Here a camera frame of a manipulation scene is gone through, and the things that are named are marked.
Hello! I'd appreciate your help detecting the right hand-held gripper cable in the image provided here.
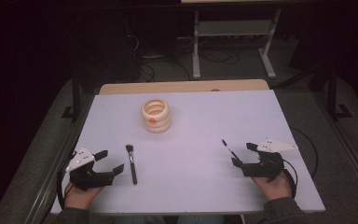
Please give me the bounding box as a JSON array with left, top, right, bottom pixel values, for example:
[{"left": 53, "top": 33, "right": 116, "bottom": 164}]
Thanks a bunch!
[{"left": 281, "top": 126, "right": 320, "bottom": 199}]

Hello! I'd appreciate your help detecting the black metal stand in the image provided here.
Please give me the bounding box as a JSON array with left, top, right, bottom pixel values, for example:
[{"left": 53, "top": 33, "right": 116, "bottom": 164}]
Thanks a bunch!
[
  {"left": 61, "top": 69, "right": 82, "bottom": 123},
  {"left": 326, "top": 63, "right": 354, "bottom": 121}
]

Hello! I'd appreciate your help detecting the person's left hand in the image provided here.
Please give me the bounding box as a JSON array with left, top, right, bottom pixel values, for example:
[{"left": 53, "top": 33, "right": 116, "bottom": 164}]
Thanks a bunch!
[{"left": 63, "top": 182, "right": 103, "bottom": 210}]

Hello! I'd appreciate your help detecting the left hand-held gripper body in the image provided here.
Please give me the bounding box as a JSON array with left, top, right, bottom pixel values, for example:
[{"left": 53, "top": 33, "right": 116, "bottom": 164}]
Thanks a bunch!
[{"left": 64, "top": 146, "right": 117, "bottom": 191}]

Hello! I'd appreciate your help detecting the hand-held gripper cable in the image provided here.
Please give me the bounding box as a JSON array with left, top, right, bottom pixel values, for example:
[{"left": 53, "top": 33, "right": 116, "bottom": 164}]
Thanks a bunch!
[
  {"left": 56, "top": 151, "right": 76, "bottom": 210},
  {"left": 281, "top": 126, "right": 320, "bottom": 199}
]

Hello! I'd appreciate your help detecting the black floor cable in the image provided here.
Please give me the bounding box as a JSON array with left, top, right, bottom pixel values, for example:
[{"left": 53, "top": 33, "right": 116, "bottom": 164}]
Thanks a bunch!
[{"left": 139, "top": 55, "right": 192, "bottom": 83}]

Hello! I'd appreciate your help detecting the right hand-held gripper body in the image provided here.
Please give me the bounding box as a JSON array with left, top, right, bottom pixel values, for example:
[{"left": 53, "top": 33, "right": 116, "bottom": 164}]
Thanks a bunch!
[{"left": 241, "top": 137, "right": 299, "bottom": 183}]

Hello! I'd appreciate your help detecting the cream ribbed holder cup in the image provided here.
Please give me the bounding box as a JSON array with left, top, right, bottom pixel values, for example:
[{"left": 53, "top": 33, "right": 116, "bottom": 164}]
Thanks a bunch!
[{"left": 141, "top": 98, "right": 172, "bottom": 134}]

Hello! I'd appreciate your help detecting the white metal desk frame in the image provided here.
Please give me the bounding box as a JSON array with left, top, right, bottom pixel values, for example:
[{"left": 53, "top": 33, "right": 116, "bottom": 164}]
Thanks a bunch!
[{"left": 191, "top": 7, "right": 282, "bottom": 80}]

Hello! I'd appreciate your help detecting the left hand-held gripper cable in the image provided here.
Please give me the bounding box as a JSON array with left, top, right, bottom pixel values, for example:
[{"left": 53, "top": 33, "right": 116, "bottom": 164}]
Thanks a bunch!
[{"left": 56, "top": 151, "right": 76, "bottom": 210}]

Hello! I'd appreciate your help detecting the person's right hand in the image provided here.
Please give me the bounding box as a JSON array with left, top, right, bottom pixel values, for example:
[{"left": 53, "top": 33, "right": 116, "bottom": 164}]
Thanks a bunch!
[{"left": 252, "top": 172, "right": 294, "bottom": 202}]

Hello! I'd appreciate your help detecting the large black makeup brush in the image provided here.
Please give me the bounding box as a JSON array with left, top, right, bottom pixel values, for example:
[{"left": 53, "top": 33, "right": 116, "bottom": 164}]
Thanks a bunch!
[{"left": 125, "top": 144, "right": 138, "bottom": 186}]

